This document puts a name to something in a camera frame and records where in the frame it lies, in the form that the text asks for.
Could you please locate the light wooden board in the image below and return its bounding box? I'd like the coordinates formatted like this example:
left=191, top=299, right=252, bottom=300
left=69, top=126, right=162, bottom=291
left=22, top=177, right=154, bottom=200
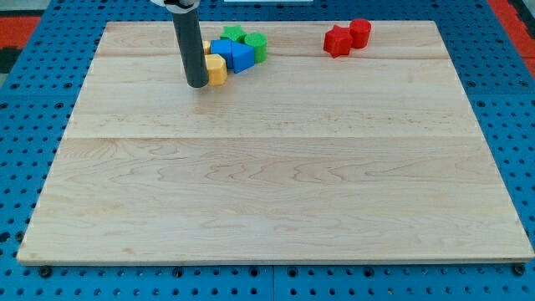
left=17, top=21, right=534, bottom=266

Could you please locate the green cylinder block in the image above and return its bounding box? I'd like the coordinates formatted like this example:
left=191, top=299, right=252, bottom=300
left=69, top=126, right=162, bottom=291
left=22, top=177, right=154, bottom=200
left=244, top=32, right=268, bottom=64

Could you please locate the blue cube block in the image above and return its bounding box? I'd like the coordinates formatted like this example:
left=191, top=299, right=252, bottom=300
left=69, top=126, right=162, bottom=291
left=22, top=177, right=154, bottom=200
left=210, top=39, right=233, bottom=69

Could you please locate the yellow heart block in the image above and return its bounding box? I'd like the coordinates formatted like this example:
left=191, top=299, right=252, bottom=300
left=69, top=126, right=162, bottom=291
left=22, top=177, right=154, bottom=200
left=202, top=40, right=211, bottom=55

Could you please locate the green star block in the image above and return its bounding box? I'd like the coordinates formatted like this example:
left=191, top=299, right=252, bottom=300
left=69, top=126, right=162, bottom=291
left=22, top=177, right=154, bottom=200
left=220, top=24, right=247, bottom=43

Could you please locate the red star block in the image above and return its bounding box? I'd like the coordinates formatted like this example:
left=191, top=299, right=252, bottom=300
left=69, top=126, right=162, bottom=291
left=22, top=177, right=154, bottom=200
left=324, top=25, right=353, bottom=59

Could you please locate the red cylinder block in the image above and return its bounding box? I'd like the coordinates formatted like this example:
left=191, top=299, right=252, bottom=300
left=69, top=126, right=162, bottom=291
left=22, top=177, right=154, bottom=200
left=349, top=18, right=372, bottom=49

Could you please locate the blue triangle block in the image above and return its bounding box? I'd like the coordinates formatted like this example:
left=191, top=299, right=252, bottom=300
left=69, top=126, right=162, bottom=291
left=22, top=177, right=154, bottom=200
left=232, top=42, right=255, bottom=74

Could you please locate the yellow hexagon block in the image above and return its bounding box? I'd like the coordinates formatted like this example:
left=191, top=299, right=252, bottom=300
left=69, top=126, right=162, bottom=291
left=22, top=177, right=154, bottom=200
left=205, top=54, right=227, bottom=86

